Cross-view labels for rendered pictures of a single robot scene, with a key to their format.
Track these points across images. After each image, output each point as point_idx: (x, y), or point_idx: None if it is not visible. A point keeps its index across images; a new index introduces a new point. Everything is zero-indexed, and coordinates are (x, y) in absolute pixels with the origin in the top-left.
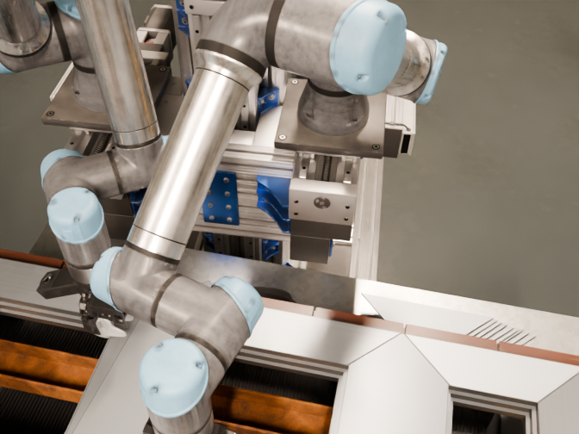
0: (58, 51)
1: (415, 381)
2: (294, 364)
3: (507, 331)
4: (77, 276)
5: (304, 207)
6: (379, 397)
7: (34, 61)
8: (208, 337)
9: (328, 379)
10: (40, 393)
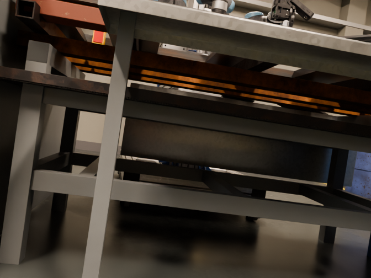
0: (171, 3)
1: None
2: (275, 71)
3: (325, 112)
4: (220, 5)
5: None
6: None
7: (165, 1)
8: None
9: (287, 76)
10: (173, 83)
